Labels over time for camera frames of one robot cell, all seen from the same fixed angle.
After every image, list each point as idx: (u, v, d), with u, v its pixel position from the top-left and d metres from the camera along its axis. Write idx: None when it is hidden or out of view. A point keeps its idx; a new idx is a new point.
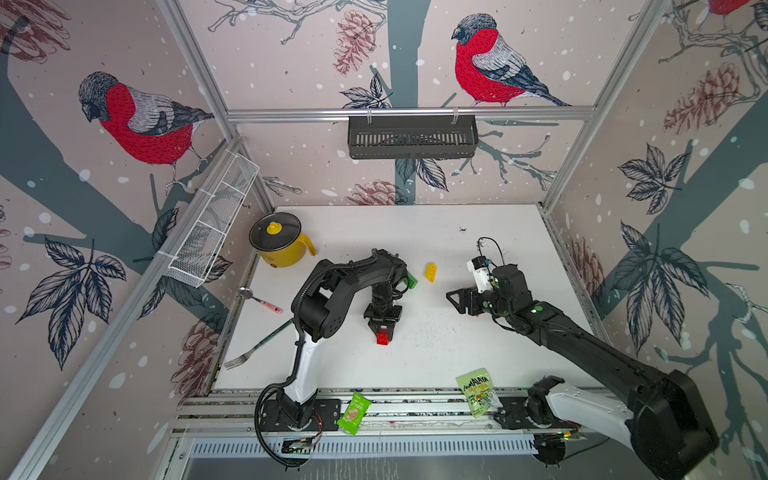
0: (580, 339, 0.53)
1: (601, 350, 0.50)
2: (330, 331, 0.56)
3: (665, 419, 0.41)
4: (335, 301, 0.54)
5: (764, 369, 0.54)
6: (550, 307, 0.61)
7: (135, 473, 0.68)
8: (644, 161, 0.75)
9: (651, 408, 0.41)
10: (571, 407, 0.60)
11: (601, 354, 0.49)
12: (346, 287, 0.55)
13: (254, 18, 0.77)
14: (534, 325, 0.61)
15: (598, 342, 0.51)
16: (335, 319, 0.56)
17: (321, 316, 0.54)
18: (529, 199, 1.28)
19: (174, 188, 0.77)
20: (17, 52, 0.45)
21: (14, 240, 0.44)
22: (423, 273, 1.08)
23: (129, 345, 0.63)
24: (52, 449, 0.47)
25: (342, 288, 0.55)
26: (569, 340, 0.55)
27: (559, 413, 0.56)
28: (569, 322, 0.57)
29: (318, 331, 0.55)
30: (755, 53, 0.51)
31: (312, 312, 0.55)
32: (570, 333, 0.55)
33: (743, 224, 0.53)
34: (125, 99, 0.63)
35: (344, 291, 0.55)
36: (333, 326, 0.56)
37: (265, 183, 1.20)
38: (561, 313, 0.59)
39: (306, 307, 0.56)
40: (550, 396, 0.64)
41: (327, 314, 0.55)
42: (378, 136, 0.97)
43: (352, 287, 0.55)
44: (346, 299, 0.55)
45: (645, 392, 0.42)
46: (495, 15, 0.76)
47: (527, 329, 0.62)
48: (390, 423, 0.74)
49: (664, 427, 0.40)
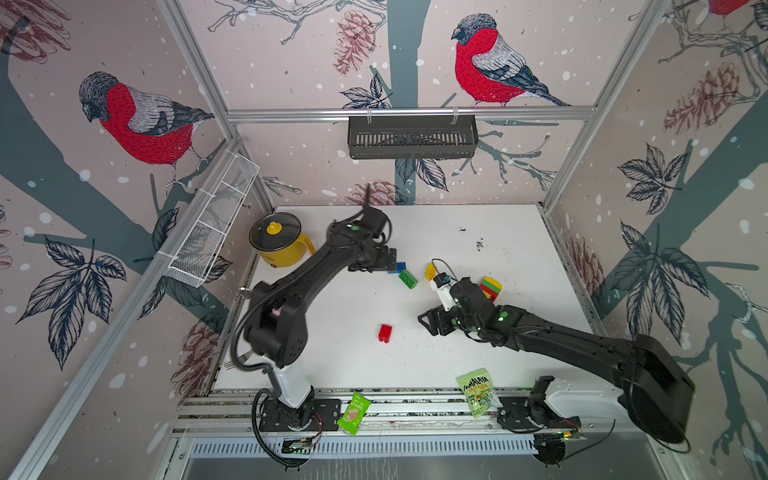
0: (551, 333, 0.54)
1: (571, 337, 0.51)
2: (292, 355, 0.50)
3: (654, 385, 0.42)
4: (287, 325, 0.46)
5: (764, 369, 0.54)
6: (512, 310, 0.62)
7: (135, 473, 0.68)
8: (644, 161, 0.75)
9: (638, 382, 0.42)
10: (570, 403, 0.60)
11: (575, 340, 0.51)
12: (294, 307, 0.46)
13: (254, 18, 0.77)
14: (507, 334, 0.61)
15: (566, 329, 0.53)
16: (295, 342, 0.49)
17: (279, 344, 0.48)
18: (529, 199, 1.28)
19: (174, 188, 0.77)
20: (17, 52, 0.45)
21: (14, 240, 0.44)
22: (422, 273, 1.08)
23: (129, 345, 0.63)
24: (52, 449, 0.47)
25: (289, 310, 0.46)
26: (542, 338, 0.55)
27: (562, 413, 0.64)
28: (536, 319, 0.58)
29: (282, 360, 0.50)
30: (755, 53, 0.51)
31: (267, 343, 0.49)
32: (538, 330, 0.56)
33: (742, 224, 0.53)
34: (125, 99, 0.63)
35: (292, 312, 0.46)
36: (295, 349, 0.50)
37: (265, 183, 1.20)
38: (525, 311, 0.60)
39: (259, 340, 0.49)
40: (549, 399, 0.64)
41: (285, 340, 0.47)
42: (378, 136, 0.97)
43: (296, 310, 0.46)
44: (297, 319, 0.47)
45: (628, 370, 0.43)
46: (495, 16, 0.78)
47: (501, 340, 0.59)
48: (390, 423, 0.74)
49: (653, 397, 0.41)
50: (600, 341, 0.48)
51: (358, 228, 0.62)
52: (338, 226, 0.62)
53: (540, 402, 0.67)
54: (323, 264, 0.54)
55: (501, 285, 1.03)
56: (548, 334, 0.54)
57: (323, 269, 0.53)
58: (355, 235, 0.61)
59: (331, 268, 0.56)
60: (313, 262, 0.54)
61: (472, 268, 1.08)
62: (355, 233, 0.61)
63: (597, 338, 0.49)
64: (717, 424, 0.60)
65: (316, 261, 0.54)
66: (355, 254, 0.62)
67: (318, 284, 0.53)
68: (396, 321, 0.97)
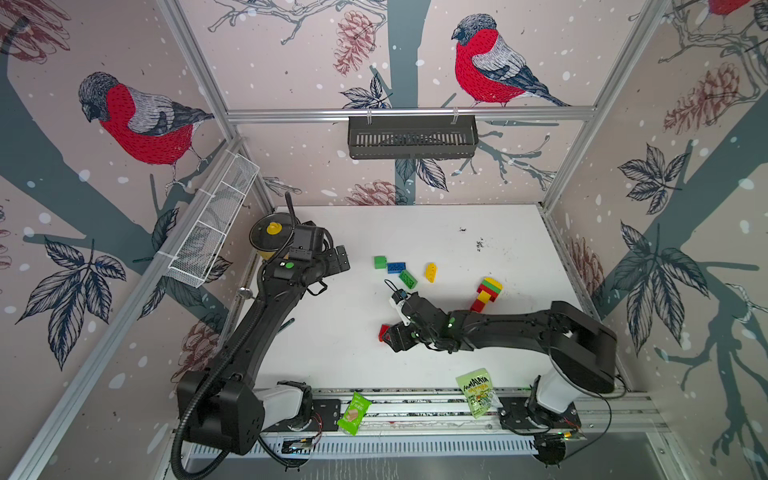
0: (489, 324, 0.58)
1: (505, 322, 0.55)
2: (249, 440, 0.43)
3: (574, 346, 0.46)
4: (234, 412, 0.39)
5: (764, 369, 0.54)
6: (458, 313, 0.66)
7: (135, 474, 0.68)
8: (644, 161, 0.75)
9: (555, 343, 0.46)
10: (555, 396, 0.62)
11: (506, 325, 0.55)
12: (238, 389, 0.39)
13: (253, 18, 0.77)
14: (458, 338, 0.64)
15: (501, 318, 0.56)
16: (249, 424, 0.42)
17: (231, 433, 0.41)
18: (529, 199, 1.28)
19: (174, 188, 0.77)
20: (17, 52, 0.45)
21: (14, 240, 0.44)
22: (422, 273, 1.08)
23: (129, 345, 0.63)
24: (52, 448, 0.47)
25: (232, 397, 0.38)
26: (485, 330, 0.59)
27: (560, 409, 0.63)
28: (476, 315, 0.62)
29: (240, 449, 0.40)
30: (755, 53, 0.51)
31: (218, 433, 0.41)
32: (479, 324, 0.60)
33: (742, 224, 0.53)
34: (125, 99, 0.63)
35: (237, 398, 0.38)
36: (251, 432, 0.43)
37: (265, 183, 1.20)
38: (469, 311, 0.64)
39: (209, 434, 0.41)
40: (541, 399, 0.65)
41: (235, 432, 0.40)
42: (378, 136, 0.97)
43: (239, 396, 0.39)
44: (246, 402, 0.40)
45: (548, 337, 0.47)
46: (495, 16, 0.78)
47: (454, 345, 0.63)
48: (390, 423, 0.74)
49: (572, 354, 0.45)
50: (524, 318, 0.53)
51: (290, 265, 0.55)
52: (269, 268, 0.55)
53: (541, 407, 0.66)
54: (261, 326, 0.46)
55: (501, 286, 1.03)
56: (488, 326, 0.58)
57: (261, 333, 0.46)
58: (291, 275, 0.54)
59: (270, 327, 0.48)
60: (250, 325, 0.46)
61: (472, 268, 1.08)
62: (290, 272, 0.54)
63: (522, 317, 0.53)
64: (717, 424, 0.60)
65: (251, 325, 0.46)
66: (294, 298, 0.54)
67: (257, 352, 0.45)
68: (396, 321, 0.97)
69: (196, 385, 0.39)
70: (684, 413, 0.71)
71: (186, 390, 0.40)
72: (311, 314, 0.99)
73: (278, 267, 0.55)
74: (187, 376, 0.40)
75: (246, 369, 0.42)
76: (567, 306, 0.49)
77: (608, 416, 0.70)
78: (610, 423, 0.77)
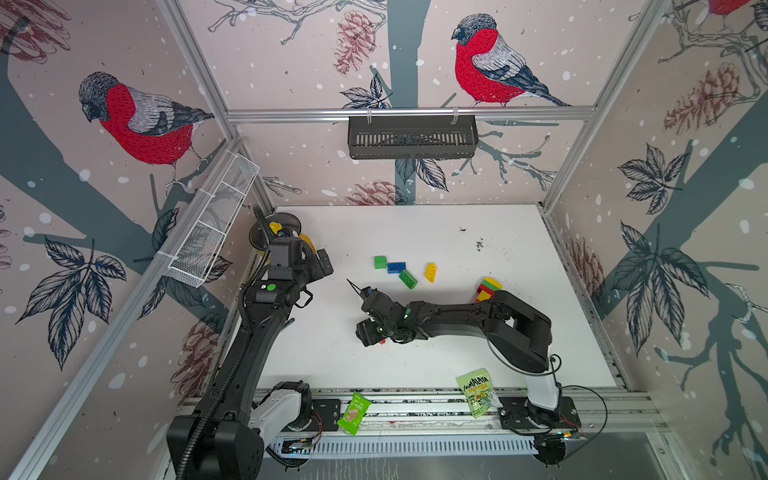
0: (439, 313, 0.61)
1: (453, 310, 0.59)
2: (251, 474, 0.42)
3: (512, 332, 0.50)
4: (233, 452, 0.38)
5: (763, 369, 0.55)
6: (413, 303, 0.70)
7: (135, 474, 0.68)
8: (644, 161, 0.75)
9: (495, 332, 0.50)
10: (538, 390, 0.63)
11: (454, 312, 0.59)
12: (233, 427, 0.38)
13: (253, 18, 0.77)
14: (412, 328, 0.67)
15: (450, 305, 0.61)
16: (251, 458, 0.41)
17: (231, 474, 0.40)
18: (529, 199, 1.28)
19: (174, 188, 0.77)
20: (17, 52, 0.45)
21: (14, 240, 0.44)
22: (422, 273, 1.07)
23: (129, 345, 0.63)
24: (53, 448, 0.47)
25: (228, 437, 0.37)
26: (436, 318, 0.62)
27: (554, 404, 0.63)
28: (427, 304, 0.66)
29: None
30: (755, 53, 0.51)
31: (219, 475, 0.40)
32: (431, 313, 0.63)
33: (742, 224, 0.53)
34: (125, 99, 0.63)
35: (234, 437, 0.37)
36: (252, 466, 0.42)
37: (265, 183, 1.20)
38: (423, 300, 0.68)
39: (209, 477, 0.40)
40: (533, 400, 0.66)
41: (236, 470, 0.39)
42: (378, 136, 0.97)
43: (237, 433, 0.37)
44: (243, 437, 0.39)
45: (488, 324, 0.50)
46: (495, 16, 0.78)
47: (411, 335, 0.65)
48: (390, 423, 0.74)
49: (509, 340, 0.50)
50: (470, 307, 0.57)
51: (273, 287, 0.54)
52: (250, 291, 0.53)
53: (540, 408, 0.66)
54: (250, 356, 0.45)
55: (501, 285, 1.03)
56: (439, 315, 0.61)
57: (250, 363, 0.44)
58: (275, 297, 0.52)
59: (260, 355, 0.47)
60: (237, 357, 0.44)
61: (472, 267, 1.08)
62: (274, 294, 0.52)
63: (467, 306, 0.57)
64: (717, 424, 0.60)
65: (239, 357, 0.44)
66: (281, 321, 0.53)
67: (250, 384, 0.44)
68: None
69: (188, 431, 0.37)
70: (684, 413, 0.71)
71: (178, 438, 0.38)
72: (311, 314, 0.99)
73: (260, 289, 0.53)
74: (177, 423, 0.38)
75: (240, 403, 0.40)
76: (507, 295, 0.53)
77: (606, 416, 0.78)
78: (605, 422, 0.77)
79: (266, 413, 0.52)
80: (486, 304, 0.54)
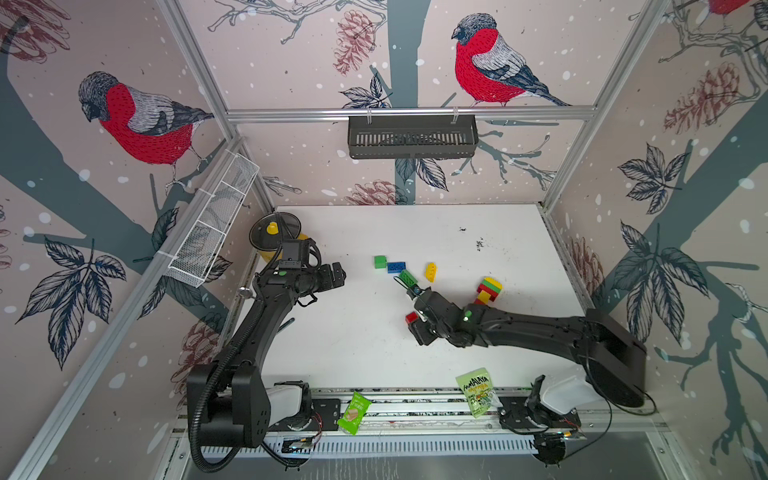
0: (512, 323, 0.55)
1: (530, 323, 0.53)
2: (261, 432, 0.44)
3: (612, 357, 0.44)
4: (247, 398, 0.40)
5: (763, 369, 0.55)
6: (475, 307, 0.63)
7: (134, 474, 0.68)
8: (644, 161, 0.75)
9: (594, 357, 0.44)
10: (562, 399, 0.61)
11: (533, 327, 0.52)
12: (248, 373, 0.41)
13: (254, 18, 0.77)
14: (475, 333, 0.62)
15: (523, 318, 0.55)
16: (260, 411, 0.43)
17: (242, 423, 0.41)
18: (529, 199, 1.28)
19: (174, 188, 0.77)
20: (17, 52, 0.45)
21: (14, 240, 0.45)
22: (422, 273, 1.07)
23: (129, 345, 0.63)
24: (53, 447, 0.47)
25: (243, 382, 0.40)
26: (508, 329, 0.56)
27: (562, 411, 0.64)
28: (495, 313, 0.59)
29: (252, 443, 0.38)
30: (755, 53, 0.51)
31: (230, 428, 0.41)
32: (502, 322, 0.57)
33: (743, 224, 0.53)
34: (125, 98, 0.63)
35: (248, 382, 0.40)
36: (261, 425, 0.44)
37: (265, 183, 1.20)
38: (487, 307, 0.61)
39: (221, 433, 0.41)
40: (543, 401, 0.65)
41: (247, 418, 0.41)
42: (378, 136, 0.97)
43: (252, 378, 0.40)
44: (256, 387, 0.42)
45: (585, 348, 0.44)
46: (495, 15, 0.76)
47: (468, 338, 0.62)
48: (390, 423, 0.74)
49: (606, 365, 0.43)
50: (556, 324, 0.50)
51: (284, 273, 0.59)
52: (264, 276, 0.58)
53: (541, 406, 0.66)
54: (263, 321, 0.49)
55: (501, 285, 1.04)
56: (510, 325, 0.55)
57: (265, 326, 0.49)
58: (286, 279, 0.58)
59: (272, 322, 0.51)
60: (253, 321, 0.49)
61: (472, 267, 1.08)
62: (285, 278, 0.58)
63: (554, 321, 0.51)
64: (717, 424, 0.60)
65: (255, 319, 0.49)
66: (290, 304, 0.58)
67: (263, 344, 0.47)
68: (396, 323, 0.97)
69: (205, 378, 0.40)
70: (684, 413, 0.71)
71: (195, 384, 0.41)
72: (311, 314, 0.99)
73: (272, 275, 0.59)
74: (195, 370, 0.41)
75: (254, 357, 0.44)
76: (603, 315, 0.47)
77: (607, 416, 0.70)
78: (606, 423, 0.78)
79: (271, 394, 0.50)
80: (579, 325, 0.48)
